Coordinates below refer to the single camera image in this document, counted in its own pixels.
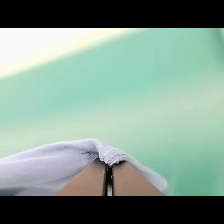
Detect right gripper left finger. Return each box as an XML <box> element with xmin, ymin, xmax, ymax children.
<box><xmin>55</xmin><ymin>159</ymin><xmax>108</xmax><ymax>197</ymax></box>

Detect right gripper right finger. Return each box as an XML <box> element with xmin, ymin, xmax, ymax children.
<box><xmin>111</xmin><ymin>160</ymin><xmax>166</xmax><ymax>197</ymax></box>

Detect white garment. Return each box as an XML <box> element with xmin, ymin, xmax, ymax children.
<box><xmin>0</xmin><ymin>138</ymin><xmax>169</xmax><ymax>197</ymax></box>

